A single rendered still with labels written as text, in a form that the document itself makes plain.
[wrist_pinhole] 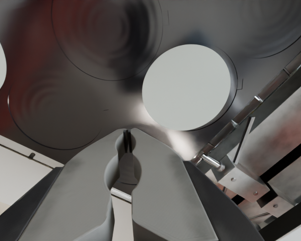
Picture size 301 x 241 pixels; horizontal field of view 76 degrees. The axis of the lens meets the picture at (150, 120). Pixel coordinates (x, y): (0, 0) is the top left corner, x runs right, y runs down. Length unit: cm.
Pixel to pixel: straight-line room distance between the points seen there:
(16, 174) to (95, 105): 25
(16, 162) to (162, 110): 29
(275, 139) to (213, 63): 16
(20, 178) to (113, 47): 32
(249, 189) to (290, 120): 11
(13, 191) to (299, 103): 50
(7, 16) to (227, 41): 21
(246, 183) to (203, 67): 18
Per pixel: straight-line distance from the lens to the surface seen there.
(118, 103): 22
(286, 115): 32
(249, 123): 27
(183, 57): 21
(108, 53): 21
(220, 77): 23
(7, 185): 47
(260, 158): 34
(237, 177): 31
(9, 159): 42
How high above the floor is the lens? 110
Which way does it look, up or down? 62 degrees down
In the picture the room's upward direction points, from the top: 172 degrees clockwise
